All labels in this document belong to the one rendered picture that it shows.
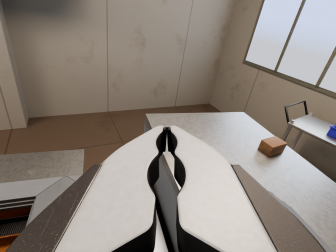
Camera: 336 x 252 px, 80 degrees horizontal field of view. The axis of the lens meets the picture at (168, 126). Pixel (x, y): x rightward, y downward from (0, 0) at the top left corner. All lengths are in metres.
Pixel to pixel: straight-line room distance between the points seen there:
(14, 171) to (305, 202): 1.22
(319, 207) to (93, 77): 2.82
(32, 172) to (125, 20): 2.31
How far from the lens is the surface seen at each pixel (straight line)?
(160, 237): 0.78
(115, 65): 3.09
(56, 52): 2.97
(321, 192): 0.91
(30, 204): 0.95
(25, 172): 1.21
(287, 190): 0.82
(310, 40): 2.97
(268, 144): 0.93
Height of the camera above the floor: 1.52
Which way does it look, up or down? 30 degrees down
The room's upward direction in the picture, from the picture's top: 9 degrees clockwise
